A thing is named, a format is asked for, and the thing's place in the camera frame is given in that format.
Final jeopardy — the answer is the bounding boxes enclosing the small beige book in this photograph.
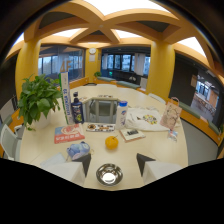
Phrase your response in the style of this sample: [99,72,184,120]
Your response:
[119,128,147,143]

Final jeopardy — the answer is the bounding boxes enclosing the tall white standing box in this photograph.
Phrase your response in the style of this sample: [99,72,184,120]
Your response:
[59,71,75,126]

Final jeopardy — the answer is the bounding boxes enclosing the red book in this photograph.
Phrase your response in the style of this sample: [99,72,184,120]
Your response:
[53,123,86,145]

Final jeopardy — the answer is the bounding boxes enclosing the small colourful packet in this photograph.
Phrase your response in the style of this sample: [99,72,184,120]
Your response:
[167,129,179,143]

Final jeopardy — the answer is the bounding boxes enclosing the dark blue pump bottle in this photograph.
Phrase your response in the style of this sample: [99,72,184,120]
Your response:
[70,91,85,125]

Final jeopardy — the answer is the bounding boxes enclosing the green potted plant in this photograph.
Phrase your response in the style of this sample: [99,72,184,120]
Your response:
[17,73,64,132]

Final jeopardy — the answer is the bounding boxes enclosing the pink paper gift bag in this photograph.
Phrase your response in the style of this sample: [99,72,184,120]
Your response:
[159,96,183,131]

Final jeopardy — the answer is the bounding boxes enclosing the white chair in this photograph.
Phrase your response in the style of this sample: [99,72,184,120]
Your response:
[0,123,22,162]

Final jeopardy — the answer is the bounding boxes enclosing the steel bowl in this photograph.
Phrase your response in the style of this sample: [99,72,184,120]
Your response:
[95,163,124,187]

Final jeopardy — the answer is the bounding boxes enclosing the orange fruit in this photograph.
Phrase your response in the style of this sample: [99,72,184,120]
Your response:
[104,135,120,151]

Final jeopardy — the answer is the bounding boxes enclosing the blue plush toy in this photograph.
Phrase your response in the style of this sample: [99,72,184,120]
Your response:
[66,141,92,162]

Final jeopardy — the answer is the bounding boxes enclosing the white printed tote bag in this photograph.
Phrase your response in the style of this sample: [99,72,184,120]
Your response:
[124,106,183,132]

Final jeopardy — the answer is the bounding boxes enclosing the white bottle blue cap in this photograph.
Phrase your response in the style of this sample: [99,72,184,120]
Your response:
[115,100,129,131]

